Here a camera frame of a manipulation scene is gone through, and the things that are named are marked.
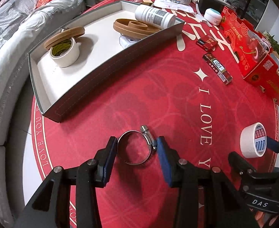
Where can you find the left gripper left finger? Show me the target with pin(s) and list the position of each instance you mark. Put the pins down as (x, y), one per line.
(105, 158)

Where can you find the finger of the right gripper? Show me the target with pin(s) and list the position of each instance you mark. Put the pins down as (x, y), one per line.
(272, 144)
(240, 166)

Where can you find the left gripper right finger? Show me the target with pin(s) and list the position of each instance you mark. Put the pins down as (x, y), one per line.
(168, 159)

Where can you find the steel hose clamp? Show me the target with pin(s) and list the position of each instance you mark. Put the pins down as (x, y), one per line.
(136, 147)
(64, 29)

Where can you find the white tape roll blue print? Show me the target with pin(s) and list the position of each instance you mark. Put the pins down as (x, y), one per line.
(253, 141)

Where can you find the narrow red lighter box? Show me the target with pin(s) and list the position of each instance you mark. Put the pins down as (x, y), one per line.
(218, 68)

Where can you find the yellow-core tape roll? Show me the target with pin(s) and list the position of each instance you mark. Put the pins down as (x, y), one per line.
(65, 53)

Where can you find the white power plug adapter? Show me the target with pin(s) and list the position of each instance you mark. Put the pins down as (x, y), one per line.
(126, 41)

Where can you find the red cigarette box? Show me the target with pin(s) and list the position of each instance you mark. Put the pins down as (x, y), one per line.
(207, 43)

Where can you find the white pill bottle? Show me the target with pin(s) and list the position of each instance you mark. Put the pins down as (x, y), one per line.
(154, 16)

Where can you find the red round table mat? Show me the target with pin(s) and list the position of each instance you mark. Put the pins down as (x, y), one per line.
(173, 91)

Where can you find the red cardboard box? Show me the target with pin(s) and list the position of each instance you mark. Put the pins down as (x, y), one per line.
(257, 63)

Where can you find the grey rectangular tray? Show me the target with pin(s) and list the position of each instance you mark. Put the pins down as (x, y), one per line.
(57, 90)

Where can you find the white cream jar teal lid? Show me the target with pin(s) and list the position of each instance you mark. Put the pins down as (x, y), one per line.
(213, 16)

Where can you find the white crumpled paper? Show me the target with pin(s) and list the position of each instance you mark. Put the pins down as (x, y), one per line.
(168, 4)

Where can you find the black box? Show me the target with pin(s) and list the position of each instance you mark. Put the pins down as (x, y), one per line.
(217, 5)

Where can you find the grey covered sofa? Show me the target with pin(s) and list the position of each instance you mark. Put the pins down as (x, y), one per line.
(22, 26)

